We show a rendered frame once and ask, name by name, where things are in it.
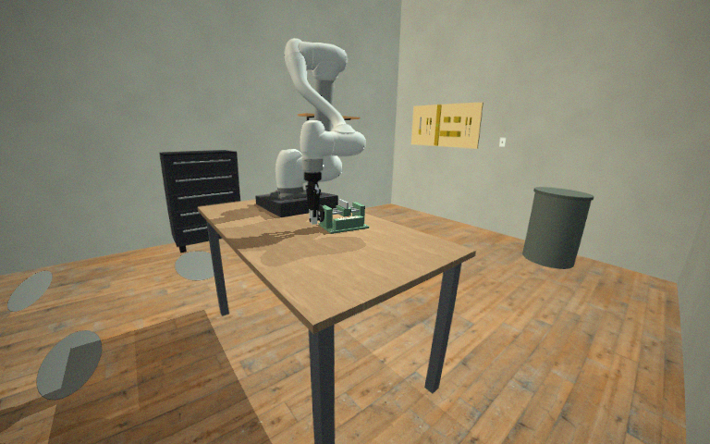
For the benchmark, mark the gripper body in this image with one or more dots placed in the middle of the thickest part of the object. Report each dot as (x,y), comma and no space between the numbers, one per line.
(314,178)

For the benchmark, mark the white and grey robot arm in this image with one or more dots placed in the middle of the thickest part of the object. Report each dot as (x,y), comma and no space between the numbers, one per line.
(325,61)

